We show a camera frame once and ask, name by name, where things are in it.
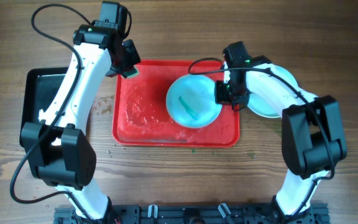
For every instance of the green yellow sponge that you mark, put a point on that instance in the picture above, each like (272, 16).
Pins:
(133, 72)

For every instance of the black rectangular tray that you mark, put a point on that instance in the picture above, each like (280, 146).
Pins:
(42, 85)

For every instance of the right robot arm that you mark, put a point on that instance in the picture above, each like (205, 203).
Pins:
(313, 139)

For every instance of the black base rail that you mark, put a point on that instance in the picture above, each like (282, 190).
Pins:
(223, 213)

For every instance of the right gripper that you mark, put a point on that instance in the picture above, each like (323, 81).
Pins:
(220, 98)

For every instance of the light blue plate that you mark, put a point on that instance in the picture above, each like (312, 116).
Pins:
(261, 107)
(190, 101)

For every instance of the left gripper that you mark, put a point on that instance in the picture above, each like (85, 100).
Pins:
(131, 60)

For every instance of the red plastic tray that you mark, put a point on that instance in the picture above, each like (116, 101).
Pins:
(140, 117)

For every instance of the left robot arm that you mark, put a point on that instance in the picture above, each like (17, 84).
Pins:
(56, 148)

